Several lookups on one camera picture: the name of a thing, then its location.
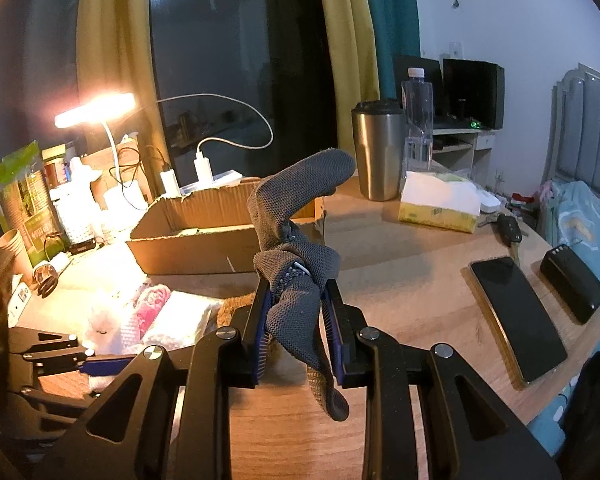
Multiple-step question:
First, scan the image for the dark grey knit sock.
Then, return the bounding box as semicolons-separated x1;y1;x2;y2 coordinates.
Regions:
247;148;355;422

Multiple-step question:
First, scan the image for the bubble wrap bag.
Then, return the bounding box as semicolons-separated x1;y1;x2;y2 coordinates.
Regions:
142;290;222;350

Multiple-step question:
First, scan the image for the brown cardboard box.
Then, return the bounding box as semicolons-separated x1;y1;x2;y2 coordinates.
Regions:
125;174;326;276

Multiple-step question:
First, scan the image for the yellow tissue pack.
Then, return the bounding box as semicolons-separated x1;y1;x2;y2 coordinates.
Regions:
398;171;480;233

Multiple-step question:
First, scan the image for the white power strip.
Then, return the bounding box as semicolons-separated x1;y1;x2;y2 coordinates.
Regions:
180;170;244;196

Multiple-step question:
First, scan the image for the white desk lamp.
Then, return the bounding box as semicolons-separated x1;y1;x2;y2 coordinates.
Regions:
54;92;151;216

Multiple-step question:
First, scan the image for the green snack bag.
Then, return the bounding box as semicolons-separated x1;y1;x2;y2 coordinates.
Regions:
0;141;64;266

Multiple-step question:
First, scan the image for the black car key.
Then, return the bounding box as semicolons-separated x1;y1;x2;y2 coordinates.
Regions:
495;214;522;264

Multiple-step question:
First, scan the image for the black smartphone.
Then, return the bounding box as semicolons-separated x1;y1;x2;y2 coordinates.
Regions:
469;256;568;384

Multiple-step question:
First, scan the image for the stainless steel travel tumbler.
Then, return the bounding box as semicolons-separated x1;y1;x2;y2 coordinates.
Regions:
351;100;404;202

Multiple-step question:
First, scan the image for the white shelf unit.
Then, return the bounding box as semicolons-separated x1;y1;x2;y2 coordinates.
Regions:
432;128;496;186

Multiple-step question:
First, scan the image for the black power bank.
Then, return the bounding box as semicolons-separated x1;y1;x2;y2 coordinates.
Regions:
540;244;600;324

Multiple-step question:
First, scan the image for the clear plastic water bottle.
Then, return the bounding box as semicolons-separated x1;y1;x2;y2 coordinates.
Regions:
402;67;434;172

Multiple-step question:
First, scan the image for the black monitor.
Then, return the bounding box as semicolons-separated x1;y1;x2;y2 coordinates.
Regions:
442;58;505;130

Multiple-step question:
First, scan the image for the grey padded headboard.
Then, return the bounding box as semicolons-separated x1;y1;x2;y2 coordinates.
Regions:
544;64;600;196

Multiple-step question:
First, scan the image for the yellow curtain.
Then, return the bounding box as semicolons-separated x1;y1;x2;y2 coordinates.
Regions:
322;0;379;155

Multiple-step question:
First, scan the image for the white charger with black cable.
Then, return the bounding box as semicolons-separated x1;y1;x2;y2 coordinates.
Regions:
108;145;182;201

